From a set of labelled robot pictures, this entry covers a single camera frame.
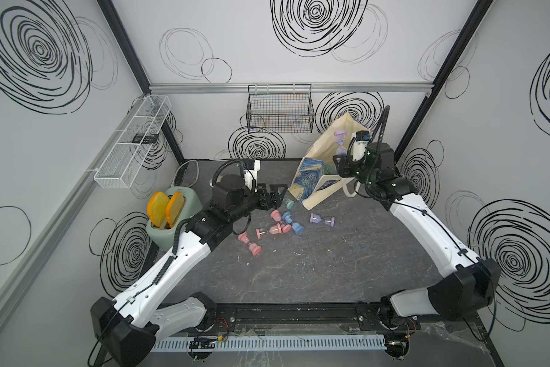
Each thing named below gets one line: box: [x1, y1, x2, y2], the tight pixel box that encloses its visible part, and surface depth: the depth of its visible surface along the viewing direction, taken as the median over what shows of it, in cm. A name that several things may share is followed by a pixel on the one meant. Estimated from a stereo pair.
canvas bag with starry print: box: [287, 113, 369, 211], surface depth 96 cm
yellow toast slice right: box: [165, 191, 185, 228], surface depth 78 cm
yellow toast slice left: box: [146, 191, 170, 228], surface depth 79 cm
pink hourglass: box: [270, 209, 282, 222], surface depth 98 cm
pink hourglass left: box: [238, 231, 262, 257], surface depth 90 cm
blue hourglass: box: [282, 211, 305, 236], surface depth 96 cm
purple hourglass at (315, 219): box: [309, 212, 336, 228], surface depth 96 cm
